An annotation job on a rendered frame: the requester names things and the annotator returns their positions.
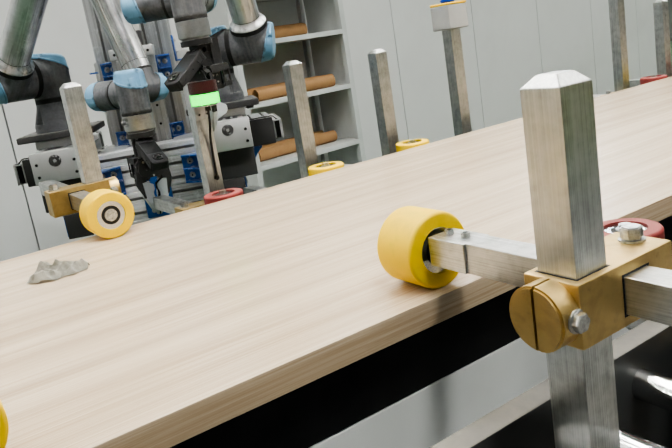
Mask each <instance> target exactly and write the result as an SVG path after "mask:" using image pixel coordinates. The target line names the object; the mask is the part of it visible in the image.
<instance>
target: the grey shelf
mask: <svg viewBox="0 0 672 448"><path fill-rule="evenodd" d="M256 4H257V7H258V11H259V13H261V14H263V15H264V16H265V18H266V21H267V22H272V23H273V25H274V26H280V25H287V24H295V23H305V24H306V26H307V34H303V35H296V36H289V37H282V38H275V41H276V52H275V57H274V58H273V59H272V60H269V61H264V62H262V63H261V62H258V63H252V64H246V65H240V66H233V68H234V74H235V77H236V79H237V81H238V82H239V84H240V86H241V88H242V90H243V92H244V96H248V93H247V89H250V88H256V87H261V86H266V85H271V84H276V83H282V82H285V81H284V75H283V69H282V66H283V65H284V64H285V63H286V62H287V61H293V60H297V61H299V62H301V63H302V66H303V72H304V78H308V77H313V76H321V75H327V74H333V76H334V77H335V85H334V86H332V87H327V88H323V89H318V90H313V91H308V92H307V96H308V102H309V108H310V114H311V120H312V126H313V132H316V131H320V130H322V131H324V132H327V131H331V130H334V131H336V133H337V140H336V141H333V142H329V143H326V144H322V145H319V146H316V151H317V157H318V163H324V162H331V161H341V162H343V163H344V164H351V165H352V164H356V163H360V162H363V161H366V155H365V148H364V142H363V135H362V128H361V122H360V115H359V108H358V102H357V95H356V88H355V82H354V75H353V68H352V62H351V55H350V48H349V42H348V35H347V28H346V22H345V15H344V8H343V2H342V0H256ZM207 15H208V19H209V24H210V28H212V27H216V26H220V25H225V26H226V28H227V29H229V24H230V22H231V21H232V19H231V16H230V12H229V9H228V6H227V3H226V0H218V1H217V5H216V7H215V8H214V9H213V10H212V11H211V12H209V13H207ZM304 56H305V57H304ZM305 62H306V63H305ZM245 110H246V115H249V114H255V113H261V112H266V113H267V114H273V113H274V114H276V115H277V116H279V117H280V118H281V120H282V125H283V131H284V137H285V138H279V139H276V141H280V140H284V139H288V138H292V137H294V133H293V127H292V121H291V116H290V110H289V104H288V98H287V96H284V97H279V98H274V99H269V100H264V101H259V104H257V105H254V108H249V109H247V108H246V109H245ZM316 129H317V130H316ZM256 163H257V169H258V174H254V175H249V176H246V177H247V180H248V183H247V186H252V185H254V186H260V187H265V188H269V187H273V186H276V185H280V184H284V183H287V182H291V181H294V180H298V179H301V174H300V168H299V162H298V156H297V152H294V153H290V154H287V155H283V156H279V157H276V158H272V159H269V160H265V161H262V162H260V159H259V153H258V154H257V157H256Z"/></svg>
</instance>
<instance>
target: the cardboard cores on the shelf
mask: <svg viewBox="0 0 672 448"><path fill-rule="evenodd" d="M274 30H275V38H282V37H289V36H296V35H303V34H307V26H306V24H305V23H295V24H287V25H280V26H274ZM305 84H306V90H307V92H308V91H313V90H318V89H323V88H327V87H332V86H334V85H335V77H334V76H333V74H327V75H321V76H313V77H308V78H305ZM247 93H248V95H253V96H255V97H257V98H258V100H259V101H264V100H269V99H274V98H279V97H284V96H287V92H286V86H285V82H282V83H276V84H271V85H266V86H261V87H256V88H250V89H247ZM313 133H314V139H315V145H316V146H319V145H322V144H326V143H329V142H333V141H336V140H337V133H336V131H334V130H331V131H327V132H324V131H322V130H320V131H316V132H313ZM294 152H297V150H296V145H295V139H294V137H292V138H288V139H284V140H280V141H276V143H271V144H266V145H262V148H261V149H260V151H259V152H258V153H259V159H260V162H262V161H265V160H269V159H272V158H276V157H279V156H283V155H287V154H290V153H294Z"/></svg>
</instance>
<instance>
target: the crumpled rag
mask: <svg viewBox="0 0 672 448"><path fill-rule="evenodd" d="M88 265H90V264H89V263H88V262H87V261H86V260H84V259H83V258H81V259H80V260H79V261H59V260H57V259H55V260H54V262H53V264H50V263H48V262H47V261H46V262H43V261H40V262H39V263H38V266H37V269H36V271H35V273H34V274H32V275H30V276H29V280H28V282H27V283H28V284H29V283H31V284H32V283H34V282H36V283H39V282H40V281H41V280H58V279H59V278H61V277H63V276H65V275H70V274H74V272H76V273H77V272H80V271H83V270H86V269H88ZM27 283H26V284H27Z"/></svg>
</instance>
